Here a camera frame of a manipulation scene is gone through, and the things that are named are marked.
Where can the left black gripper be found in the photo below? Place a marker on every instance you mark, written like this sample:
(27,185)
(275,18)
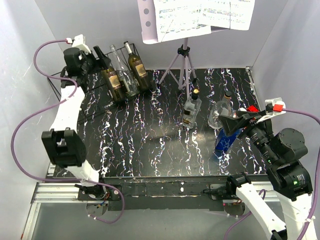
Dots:
(103,62)

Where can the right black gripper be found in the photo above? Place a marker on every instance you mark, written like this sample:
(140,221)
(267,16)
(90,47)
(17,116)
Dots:
(230,123)

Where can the green wine bottle silver neck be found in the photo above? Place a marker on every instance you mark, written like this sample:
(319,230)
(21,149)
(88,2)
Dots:
(114,85)

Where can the small clear glass bottle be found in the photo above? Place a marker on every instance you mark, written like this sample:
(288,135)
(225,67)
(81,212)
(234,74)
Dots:
(222,107)

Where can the blue square bottle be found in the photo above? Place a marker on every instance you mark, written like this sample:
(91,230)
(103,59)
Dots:
(224,142)

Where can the clear bottle black cap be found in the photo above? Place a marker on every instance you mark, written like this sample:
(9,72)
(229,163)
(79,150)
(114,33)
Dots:
(191,109)

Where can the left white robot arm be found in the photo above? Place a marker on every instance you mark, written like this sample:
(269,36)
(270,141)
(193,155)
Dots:
(62,143)

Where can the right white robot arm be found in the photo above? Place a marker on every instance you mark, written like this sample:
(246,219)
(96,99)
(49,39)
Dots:
(290,180)

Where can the tall clear empty bottle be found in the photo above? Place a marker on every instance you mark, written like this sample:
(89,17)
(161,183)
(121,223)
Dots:
(124,74)

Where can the dark green wine bottle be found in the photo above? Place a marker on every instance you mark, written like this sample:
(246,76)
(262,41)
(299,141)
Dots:
(136,65)

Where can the red yellow toy block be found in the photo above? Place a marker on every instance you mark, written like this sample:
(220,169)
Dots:
(252,108)

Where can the lilac music stand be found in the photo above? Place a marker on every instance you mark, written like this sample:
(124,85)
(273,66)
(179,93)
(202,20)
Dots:
(147,16)

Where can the left sheet music page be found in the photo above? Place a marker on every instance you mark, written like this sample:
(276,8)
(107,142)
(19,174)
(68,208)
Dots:
(179,19)

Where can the sheet music page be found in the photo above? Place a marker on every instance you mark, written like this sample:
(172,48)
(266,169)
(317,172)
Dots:
(179,19)
(227,14)

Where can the right sheet music page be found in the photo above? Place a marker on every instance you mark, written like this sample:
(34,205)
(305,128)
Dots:
(227,14)

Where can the black wire wine rack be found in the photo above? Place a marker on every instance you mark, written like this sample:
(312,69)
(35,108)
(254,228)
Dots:
(95,80)

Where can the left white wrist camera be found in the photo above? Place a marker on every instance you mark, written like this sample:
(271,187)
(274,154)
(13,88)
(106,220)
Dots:
(79,41)

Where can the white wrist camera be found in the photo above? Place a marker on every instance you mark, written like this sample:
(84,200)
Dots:
(79,41)
(273,107)

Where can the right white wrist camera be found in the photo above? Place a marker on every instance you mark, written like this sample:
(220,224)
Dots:
(273,107)

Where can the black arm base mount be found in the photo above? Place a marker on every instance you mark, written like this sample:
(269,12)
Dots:
(169,193)

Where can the aluminium frame rail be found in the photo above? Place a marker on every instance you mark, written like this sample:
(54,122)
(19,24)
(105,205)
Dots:
(60,190)

